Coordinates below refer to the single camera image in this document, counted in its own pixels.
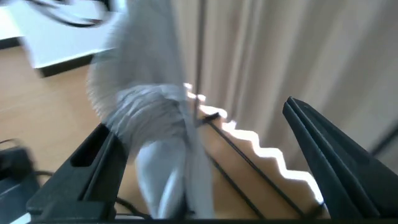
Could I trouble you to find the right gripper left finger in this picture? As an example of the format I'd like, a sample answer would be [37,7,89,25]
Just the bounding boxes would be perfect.
[26,123,130,220]

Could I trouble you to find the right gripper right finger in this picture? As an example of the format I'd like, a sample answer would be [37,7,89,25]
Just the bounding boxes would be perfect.
[282,96,398,218]

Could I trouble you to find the pale grey shorts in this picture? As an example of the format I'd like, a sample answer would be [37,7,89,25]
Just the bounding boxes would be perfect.
[86,0,217,220]

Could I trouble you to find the black clothes rack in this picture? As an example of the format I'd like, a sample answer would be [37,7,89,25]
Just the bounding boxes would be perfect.
[183,0,398,220]

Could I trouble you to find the beige curtain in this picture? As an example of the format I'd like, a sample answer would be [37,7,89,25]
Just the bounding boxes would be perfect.
[169,0,398,200]

